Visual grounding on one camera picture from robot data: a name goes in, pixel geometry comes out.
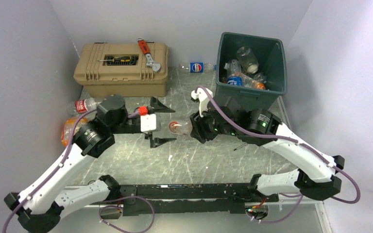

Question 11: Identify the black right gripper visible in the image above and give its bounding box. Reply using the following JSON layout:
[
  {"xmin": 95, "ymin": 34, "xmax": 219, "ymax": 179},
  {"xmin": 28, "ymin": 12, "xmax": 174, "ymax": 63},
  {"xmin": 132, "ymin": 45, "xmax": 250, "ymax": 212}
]
[{"xmin": 190, "ymin": 105, "xmax": 238, "ymax": 143}]

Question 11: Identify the small clear bottle red cap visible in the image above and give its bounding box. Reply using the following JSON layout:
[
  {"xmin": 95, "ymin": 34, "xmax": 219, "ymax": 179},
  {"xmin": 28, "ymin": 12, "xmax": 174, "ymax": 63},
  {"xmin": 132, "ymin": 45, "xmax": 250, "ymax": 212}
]
[{"xmin": 168, "ymin": 119, "xmax": 193, "ymax": 135}]

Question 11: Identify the blue Pocari bottle white cap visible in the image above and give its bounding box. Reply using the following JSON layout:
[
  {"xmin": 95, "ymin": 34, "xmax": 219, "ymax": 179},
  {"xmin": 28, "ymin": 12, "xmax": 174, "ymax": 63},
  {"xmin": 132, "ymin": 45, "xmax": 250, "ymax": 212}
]
[{"xmin": 227, "ymin": 59, "xmax": 243, "ymax": 86}]

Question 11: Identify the clear bottle orange label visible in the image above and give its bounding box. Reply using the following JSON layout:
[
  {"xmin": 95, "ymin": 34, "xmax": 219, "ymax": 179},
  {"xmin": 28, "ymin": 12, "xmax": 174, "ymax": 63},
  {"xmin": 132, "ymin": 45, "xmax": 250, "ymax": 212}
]
[{"xmin": 242, "ymin": 73, "xmax": 267, "ymax": 90}]

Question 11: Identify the clear bottle red label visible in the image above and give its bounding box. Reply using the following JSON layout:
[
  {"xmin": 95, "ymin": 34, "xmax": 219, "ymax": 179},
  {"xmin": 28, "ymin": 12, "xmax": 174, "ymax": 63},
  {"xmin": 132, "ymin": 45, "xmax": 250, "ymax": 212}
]
[{"xmin": 67, "ymin": 98, "xmax": 104, "ymax": 115}]

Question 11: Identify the dark green plastic bin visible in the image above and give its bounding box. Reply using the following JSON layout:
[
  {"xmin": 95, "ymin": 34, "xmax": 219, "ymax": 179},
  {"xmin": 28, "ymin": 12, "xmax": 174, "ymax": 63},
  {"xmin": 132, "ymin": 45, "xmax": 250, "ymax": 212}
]
[{"xmin": 214, "ymin": 32, "xmax": 288, "ymax": 111}]

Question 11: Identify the crushed orange bottle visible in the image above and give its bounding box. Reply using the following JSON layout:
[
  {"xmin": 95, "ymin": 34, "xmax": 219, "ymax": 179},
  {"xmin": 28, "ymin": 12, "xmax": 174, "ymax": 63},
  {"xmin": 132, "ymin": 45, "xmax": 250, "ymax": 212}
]
[{"xmin": 61, "ymin": 117, "xmax": 88, "ymax": 147}]

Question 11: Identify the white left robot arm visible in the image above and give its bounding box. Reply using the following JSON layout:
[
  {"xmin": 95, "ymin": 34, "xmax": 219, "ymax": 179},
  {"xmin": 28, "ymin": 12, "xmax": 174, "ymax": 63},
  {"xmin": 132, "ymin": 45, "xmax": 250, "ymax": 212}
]
[{"xmin": 4, "ymin": 95, "xmax": 173, "ymax": 233}]

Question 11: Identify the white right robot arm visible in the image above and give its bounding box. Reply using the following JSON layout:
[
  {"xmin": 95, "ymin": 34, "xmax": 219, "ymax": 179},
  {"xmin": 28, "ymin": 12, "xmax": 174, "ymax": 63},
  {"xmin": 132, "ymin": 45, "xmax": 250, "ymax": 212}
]
[{"xmin": 189, "ymin": 109, "xmax": 345, "ymax": 201}]

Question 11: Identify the black yellow screwdriver in toolbox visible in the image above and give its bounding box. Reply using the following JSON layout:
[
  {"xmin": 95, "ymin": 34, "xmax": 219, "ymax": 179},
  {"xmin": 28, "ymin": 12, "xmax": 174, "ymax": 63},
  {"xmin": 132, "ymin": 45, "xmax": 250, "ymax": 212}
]
[{"xmin": 99, "ymin": 56, "xmax": 131, "ymax": 62}]

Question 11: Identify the tan plastic toolbox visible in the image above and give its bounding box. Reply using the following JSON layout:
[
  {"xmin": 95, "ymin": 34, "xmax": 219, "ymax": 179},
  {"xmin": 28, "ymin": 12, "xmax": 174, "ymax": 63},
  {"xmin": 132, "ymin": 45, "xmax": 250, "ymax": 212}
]
[{"xmin": 73, "ymin": 42, "xmax": 169, "ymax": 97}]

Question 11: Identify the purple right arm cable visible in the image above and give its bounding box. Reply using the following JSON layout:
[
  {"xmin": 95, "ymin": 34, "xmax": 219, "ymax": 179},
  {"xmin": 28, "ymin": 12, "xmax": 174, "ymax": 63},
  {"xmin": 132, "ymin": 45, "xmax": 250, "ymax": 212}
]
[{"xmin": 199, "ymin": 85, "xmax": 361, "ymax": 225}]

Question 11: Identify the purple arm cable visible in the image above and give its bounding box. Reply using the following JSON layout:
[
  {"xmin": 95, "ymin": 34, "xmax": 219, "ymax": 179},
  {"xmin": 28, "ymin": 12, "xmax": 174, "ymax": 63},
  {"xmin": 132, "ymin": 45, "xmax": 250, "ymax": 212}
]
[
  {"xmin": 199, "ymin": 85, "xmax": 361, "ymax": 225},
  {"xmin": 1, "ymin": 107, "xmax": 142, "ymax": 233}
]

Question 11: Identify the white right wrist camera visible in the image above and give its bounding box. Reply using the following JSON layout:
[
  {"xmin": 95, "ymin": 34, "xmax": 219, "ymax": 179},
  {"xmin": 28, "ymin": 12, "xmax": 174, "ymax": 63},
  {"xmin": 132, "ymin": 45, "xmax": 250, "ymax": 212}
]
[{"xmin": 191, "ymin": 87, "xmax": 213, "ymax": 117}]

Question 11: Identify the red handled adjustable wrench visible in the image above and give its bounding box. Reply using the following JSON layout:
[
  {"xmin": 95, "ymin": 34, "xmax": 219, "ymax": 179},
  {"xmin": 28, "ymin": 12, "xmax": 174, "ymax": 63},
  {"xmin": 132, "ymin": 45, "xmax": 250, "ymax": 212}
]
[{"xmin": 137, "ymin": 37, "xmax": 161, "ymax": 72}]

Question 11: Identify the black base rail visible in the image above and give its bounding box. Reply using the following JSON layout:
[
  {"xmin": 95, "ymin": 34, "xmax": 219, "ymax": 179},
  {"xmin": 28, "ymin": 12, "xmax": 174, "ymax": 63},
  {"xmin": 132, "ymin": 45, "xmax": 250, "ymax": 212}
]
[{"xmin": 118, "ymin": 183, "xmax": 267, "ymax": 216}]

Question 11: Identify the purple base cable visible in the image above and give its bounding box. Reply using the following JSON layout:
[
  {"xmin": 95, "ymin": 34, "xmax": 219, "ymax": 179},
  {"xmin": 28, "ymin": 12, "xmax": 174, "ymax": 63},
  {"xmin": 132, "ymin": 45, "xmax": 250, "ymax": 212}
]
[{"xmin": 98, "ymin": 196, "xmax": 156, "ymax": 233}]

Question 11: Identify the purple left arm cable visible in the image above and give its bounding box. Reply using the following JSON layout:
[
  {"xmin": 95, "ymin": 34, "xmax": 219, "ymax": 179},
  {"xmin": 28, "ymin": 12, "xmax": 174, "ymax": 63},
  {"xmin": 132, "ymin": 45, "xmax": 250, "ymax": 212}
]
[{"xmin": 1, "ymin": 107, "xmax": 142, "ymax": 233}]

